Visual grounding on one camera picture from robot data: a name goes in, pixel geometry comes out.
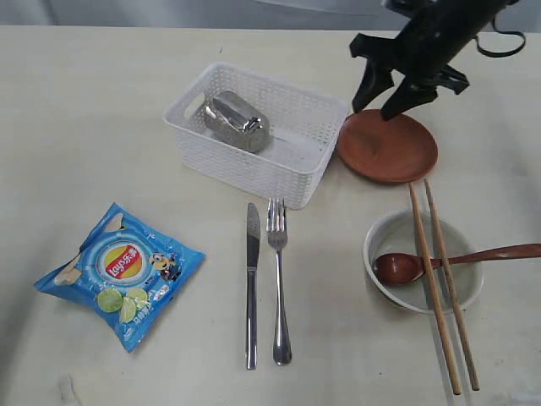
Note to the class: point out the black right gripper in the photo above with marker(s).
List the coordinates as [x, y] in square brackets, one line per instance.
[422, 51]

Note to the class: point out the brown wooden plate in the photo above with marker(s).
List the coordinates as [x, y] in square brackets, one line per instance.
[397, 151]

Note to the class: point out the white perforated plastic basket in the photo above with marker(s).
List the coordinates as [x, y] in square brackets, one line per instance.
[304, 126]

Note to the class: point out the white ceramic bowl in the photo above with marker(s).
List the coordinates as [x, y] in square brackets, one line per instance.
[396, 233]

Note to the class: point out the silver metal fork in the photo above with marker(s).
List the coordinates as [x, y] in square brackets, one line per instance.
[276, 229]

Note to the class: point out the brown wooden spoon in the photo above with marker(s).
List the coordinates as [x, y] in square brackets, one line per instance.
[398, 269]

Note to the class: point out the silver table knife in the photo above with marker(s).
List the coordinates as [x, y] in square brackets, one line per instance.
[253, 250]

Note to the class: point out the wooden chopstick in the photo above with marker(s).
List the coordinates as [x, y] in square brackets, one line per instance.
[434, 291]
[461, 327]

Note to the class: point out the blue chips bag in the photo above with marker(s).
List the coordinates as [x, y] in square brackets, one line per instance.
[126, 272]

